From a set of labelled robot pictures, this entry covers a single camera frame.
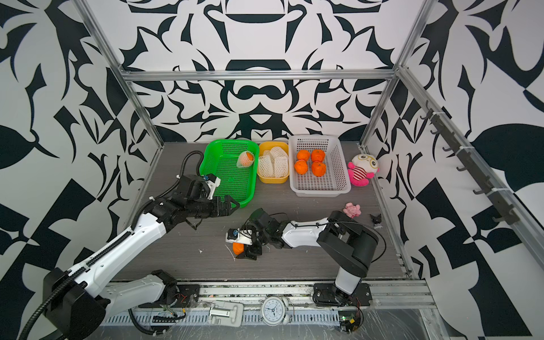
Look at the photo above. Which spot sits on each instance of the small pink pig toy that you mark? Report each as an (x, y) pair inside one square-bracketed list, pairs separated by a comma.
[(352, 210)]

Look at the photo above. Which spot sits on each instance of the yellow plastic tub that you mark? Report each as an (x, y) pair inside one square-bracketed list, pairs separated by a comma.
[(265, 148)]

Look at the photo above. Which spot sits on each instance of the small circuit board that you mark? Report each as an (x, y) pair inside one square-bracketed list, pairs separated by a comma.
[(350, 321)]

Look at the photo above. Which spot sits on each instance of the netted orange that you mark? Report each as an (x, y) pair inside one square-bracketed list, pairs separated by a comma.
[(319, 169), (317, 156), (245, 160), (238, 248), (301, 167)]

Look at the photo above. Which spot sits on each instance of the white foam net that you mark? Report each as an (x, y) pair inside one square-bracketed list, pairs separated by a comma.
[(265, 166), (281, 167), (277, 152)]

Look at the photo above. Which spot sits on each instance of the pink white plush doll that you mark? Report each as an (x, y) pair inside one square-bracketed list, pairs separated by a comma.
[(362, 168)]

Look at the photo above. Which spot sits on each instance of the small black figurine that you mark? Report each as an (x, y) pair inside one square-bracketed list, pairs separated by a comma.
[(376, 221)]

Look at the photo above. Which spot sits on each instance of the white analog clock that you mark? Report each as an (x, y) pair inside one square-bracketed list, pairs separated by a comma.
[(274, 311)]

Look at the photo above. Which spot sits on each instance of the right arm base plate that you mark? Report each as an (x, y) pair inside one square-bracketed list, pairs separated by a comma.
[(328, 295)]

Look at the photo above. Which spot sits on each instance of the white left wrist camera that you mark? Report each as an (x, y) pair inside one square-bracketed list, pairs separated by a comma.
[(213, 183)]

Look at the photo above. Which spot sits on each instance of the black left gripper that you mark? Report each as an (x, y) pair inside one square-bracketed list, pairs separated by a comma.
[(227, 211)]

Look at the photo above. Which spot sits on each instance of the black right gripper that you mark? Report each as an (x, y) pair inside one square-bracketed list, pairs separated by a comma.
[(248, 251)]

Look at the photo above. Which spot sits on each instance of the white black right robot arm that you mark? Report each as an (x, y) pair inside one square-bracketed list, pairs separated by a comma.
[(349, 243)]

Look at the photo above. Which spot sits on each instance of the black hook rail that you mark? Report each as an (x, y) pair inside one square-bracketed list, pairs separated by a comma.
[(473, 163)]

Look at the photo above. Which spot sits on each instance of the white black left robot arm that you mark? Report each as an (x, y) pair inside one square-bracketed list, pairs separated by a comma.
[(76, 302)]

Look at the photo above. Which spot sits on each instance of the white rectangular device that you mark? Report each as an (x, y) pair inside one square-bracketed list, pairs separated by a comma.
[(226, 314)]

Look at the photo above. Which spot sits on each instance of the green plastic basket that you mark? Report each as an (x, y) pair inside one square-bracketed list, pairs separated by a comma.
[(220, 159)]

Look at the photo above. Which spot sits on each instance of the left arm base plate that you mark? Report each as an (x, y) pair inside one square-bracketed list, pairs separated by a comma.
[(181, 296)]

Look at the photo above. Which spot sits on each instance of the orange being unwrapped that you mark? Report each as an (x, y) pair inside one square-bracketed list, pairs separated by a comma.
[(303, 155)]

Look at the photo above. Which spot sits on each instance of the white perforated plastic basket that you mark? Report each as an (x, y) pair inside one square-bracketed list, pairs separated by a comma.
[(327, 175)]

